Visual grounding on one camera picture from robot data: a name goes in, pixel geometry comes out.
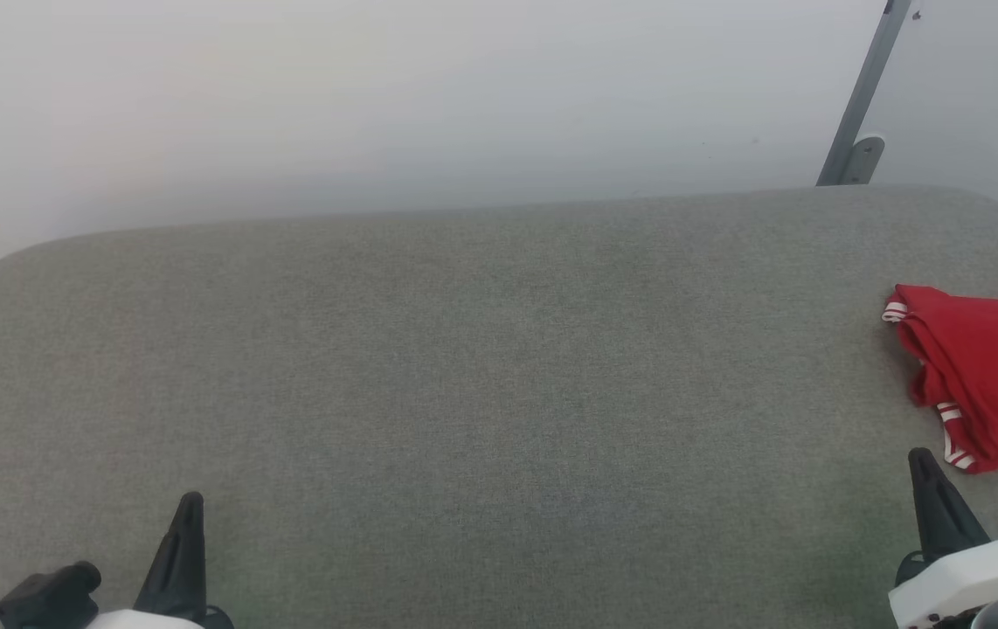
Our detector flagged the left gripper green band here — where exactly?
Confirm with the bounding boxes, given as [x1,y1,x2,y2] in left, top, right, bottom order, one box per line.
[0,491,233,629]

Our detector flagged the red and white garment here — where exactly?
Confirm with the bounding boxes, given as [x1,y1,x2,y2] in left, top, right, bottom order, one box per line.
[881,284,998,474]

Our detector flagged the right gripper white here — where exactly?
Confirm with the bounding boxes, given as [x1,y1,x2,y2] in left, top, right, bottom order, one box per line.
[888,447,998,629]

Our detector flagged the grey fabric sofa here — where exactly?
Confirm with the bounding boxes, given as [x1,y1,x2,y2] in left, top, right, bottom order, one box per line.
[0,183,998,629]

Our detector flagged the grey metal pole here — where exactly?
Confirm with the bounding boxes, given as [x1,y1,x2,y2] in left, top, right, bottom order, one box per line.
[815,0,913,187]

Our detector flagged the grey pole bracket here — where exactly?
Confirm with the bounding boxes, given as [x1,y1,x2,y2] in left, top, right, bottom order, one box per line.
[838,135,886,186]

